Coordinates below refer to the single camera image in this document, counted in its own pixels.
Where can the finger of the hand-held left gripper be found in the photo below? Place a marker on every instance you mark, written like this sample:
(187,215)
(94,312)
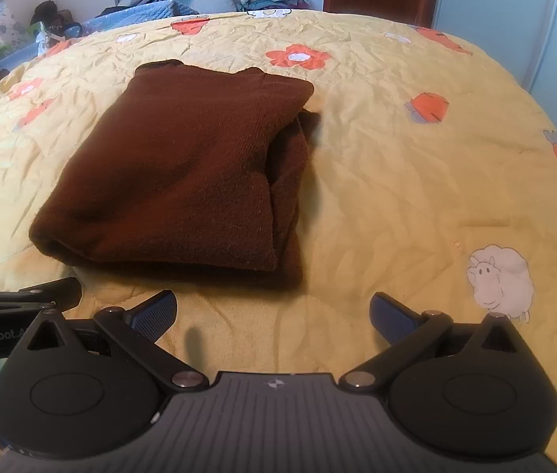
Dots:
(56,293)

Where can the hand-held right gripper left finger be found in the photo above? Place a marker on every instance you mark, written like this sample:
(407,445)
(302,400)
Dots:
(153,313)

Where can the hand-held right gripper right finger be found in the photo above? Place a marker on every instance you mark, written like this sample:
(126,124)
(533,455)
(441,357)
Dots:
(392,318)

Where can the brown knit sweater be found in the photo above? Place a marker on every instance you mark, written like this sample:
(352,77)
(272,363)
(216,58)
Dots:
(175,167)

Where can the yellow printed bedspread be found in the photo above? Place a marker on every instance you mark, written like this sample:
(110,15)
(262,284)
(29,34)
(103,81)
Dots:
(406,182)

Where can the floral pillow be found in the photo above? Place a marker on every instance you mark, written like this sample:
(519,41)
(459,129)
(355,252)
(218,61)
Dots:
(7,22)

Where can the dark plush toy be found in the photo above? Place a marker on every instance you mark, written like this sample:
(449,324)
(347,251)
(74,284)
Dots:
(46,12)

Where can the light blue quilted blanket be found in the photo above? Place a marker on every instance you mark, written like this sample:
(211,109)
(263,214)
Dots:
(145,12)

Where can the frosted glass wardrobe door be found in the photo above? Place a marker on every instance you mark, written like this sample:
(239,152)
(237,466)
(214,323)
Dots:
(495,19)

